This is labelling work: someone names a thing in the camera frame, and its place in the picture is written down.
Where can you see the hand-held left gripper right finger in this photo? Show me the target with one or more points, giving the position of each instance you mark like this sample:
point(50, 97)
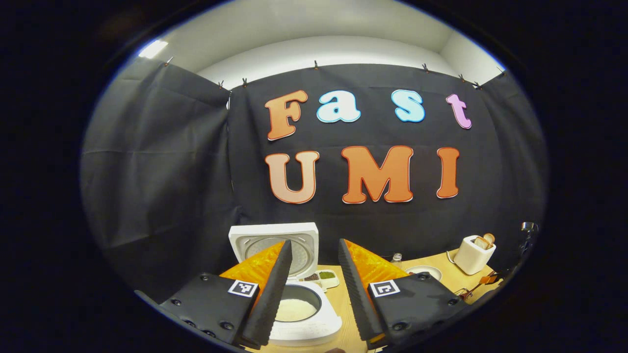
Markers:
point(355, 299)

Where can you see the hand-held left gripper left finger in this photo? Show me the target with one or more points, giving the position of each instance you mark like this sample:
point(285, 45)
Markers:
point(272, 304)

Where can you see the white rice heap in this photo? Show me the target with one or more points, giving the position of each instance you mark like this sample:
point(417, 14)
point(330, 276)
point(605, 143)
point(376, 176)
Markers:
point(297, 310)

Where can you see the white rice cooker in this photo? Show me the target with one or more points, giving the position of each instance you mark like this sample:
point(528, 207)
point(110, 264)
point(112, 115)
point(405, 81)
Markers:
point(314, 328)

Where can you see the white divided bean dish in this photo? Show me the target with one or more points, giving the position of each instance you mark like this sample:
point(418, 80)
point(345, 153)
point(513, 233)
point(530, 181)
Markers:
point(326, 277)

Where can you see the clear plastic water bottle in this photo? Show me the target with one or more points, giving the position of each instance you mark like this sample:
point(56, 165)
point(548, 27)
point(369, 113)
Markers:
point(396, 260)

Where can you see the white oval plate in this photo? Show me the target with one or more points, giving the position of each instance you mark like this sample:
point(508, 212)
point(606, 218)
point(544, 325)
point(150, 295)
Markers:
point(423, 272)

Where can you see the white toaster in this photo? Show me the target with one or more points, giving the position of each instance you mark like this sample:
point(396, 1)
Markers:
point(471, 260)

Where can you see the toasted bread slice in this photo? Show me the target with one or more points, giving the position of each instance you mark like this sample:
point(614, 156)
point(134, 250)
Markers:
point(489, 239)
point(480, 242)

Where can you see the ceiling light panel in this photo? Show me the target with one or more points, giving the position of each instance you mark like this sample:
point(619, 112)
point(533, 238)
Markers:
point(153, 49)

